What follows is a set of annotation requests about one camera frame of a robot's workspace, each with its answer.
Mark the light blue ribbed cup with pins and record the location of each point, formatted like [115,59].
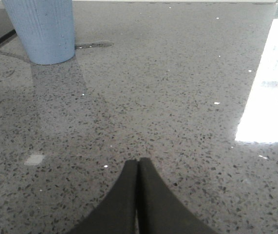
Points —
[45,28]

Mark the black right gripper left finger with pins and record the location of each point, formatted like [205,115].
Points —
[116,213]

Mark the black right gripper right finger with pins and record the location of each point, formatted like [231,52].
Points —
[159,210]

